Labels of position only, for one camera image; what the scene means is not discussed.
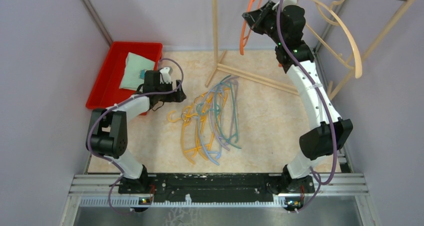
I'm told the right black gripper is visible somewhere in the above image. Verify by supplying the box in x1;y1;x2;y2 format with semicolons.
243;0;285;45

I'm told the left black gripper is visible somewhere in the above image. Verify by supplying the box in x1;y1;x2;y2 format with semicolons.
155;79;186;102

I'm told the beige plastic hanger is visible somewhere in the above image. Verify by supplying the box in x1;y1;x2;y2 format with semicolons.
306;0;363;79

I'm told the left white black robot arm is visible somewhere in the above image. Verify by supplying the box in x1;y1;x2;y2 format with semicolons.
86;67;186;194

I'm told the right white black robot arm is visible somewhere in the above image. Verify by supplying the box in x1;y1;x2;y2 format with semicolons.
242;1;353;194

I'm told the teal plastic hanger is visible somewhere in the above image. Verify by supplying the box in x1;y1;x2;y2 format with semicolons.
210;75;241;150

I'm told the lilac plastic hanger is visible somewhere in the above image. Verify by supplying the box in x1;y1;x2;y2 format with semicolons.
195;75;241;158

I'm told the light green folded cloth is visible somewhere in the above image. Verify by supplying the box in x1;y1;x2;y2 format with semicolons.
119;52;155;90

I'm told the light blue plastic hanger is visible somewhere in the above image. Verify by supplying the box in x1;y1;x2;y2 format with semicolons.
194;84;222;166

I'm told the red plastic tray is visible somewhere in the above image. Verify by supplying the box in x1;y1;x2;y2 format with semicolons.
85;41;163;110

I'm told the wooden clothes rack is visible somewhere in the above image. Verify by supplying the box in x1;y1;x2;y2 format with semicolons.
205;0;416;99

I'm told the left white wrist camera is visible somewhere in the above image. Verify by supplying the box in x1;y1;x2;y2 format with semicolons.
159;66;173;84

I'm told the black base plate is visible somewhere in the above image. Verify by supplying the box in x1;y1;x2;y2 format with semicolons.
131;173;316;203

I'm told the aluminium frame rail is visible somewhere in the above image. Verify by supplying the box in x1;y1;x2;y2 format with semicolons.
69;173;369;208

